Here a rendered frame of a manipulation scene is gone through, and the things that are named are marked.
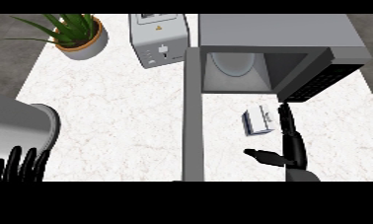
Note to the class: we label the silver toaster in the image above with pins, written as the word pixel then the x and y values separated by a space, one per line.
pixel 159 38

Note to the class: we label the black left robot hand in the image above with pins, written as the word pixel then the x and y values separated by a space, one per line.
pixel 26 165

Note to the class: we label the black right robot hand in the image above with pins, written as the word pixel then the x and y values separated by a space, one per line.
pixel 291 142

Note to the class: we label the green potted plant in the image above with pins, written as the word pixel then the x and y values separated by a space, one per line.
pixel 72 34

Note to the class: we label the grey microwave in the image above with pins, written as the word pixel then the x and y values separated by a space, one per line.
pixel 286 53

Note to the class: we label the white milk carton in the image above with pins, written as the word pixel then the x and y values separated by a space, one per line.
pixel 258 121

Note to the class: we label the grey microwave door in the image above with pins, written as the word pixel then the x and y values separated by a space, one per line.
pixel 191 116

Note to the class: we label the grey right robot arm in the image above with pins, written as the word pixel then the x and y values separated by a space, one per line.
pixel 300 176

